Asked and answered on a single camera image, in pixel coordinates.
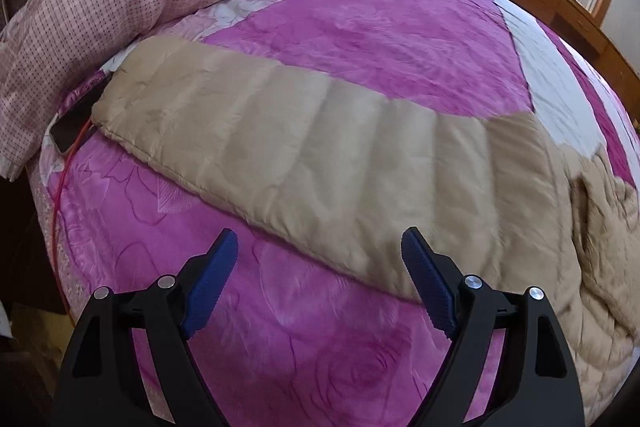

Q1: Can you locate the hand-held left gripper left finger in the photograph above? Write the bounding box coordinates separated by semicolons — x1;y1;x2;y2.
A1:
50;228;239;427

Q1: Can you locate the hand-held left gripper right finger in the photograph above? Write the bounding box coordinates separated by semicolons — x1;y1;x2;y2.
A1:
401;227;586;427

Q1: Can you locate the beige down jacket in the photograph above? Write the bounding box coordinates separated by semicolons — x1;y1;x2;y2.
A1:
92;36;640;403

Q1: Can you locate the black phone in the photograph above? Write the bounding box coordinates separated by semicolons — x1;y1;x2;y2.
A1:
49;82;108;155

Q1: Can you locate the pink floral blanket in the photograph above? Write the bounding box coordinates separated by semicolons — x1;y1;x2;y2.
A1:
27;0;640;427

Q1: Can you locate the red cable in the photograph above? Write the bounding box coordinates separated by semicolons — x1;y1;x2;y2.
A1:
53;117;96;314

